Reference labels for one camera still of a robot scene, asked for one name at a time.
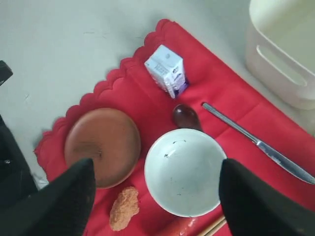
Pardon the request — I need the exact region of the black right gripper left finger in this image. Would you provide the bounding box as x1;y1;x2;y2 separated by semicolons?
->
0;158;96;236

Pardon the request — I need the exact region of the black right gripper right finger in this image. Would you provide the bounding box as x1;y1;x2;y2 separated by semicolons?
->
219;159;315;236

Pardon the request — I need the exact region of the fried chicken nugget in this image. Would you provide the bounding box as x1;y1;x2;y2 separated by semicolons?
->
109;186;139;231

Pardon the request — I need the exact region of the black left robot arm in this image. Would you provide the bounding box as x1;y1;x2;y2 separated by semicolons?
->
0;119;37;210

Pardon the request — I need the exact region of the right wooden chopstick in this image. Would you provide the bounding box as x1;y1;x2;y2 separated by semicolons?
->
203;219;226;236

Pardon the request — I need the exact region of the wooden chopstick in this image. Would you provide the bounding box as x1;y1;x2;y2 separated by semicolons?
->
198;215;226;236
203;219;226;236

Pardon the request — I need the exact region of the left wooden chopstick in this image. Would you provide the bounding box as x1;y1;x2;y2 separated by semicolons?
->
198;215;226;236

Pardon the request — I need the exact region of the silver table knife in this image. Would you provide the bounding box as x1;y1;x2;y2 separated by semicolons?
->
201;102;315;185

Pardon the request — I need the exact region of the white ceramic bowl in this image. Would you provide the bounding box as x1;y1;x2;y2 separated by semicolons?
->
144;128;227;217

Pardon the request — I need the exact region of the brown wooden plate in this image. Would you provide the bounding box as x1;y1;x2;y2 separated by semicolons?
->
64;108;141;189

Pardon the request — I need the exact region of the dark wooden spoon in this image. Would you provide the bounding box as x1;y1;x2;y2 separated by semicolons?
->
172;104;202;131

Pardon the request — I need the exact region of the red tablecloth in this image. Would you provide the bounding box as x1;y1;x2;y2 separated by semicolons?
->
34;19;315;236

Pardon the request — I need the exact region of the small milk carton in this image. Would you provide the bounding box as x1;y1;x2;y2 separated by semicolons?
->
144;45;189;98

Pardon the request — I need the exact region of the large cream plastic bin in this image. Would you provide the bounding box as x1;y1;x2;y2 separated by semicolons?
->
246;0;315;110

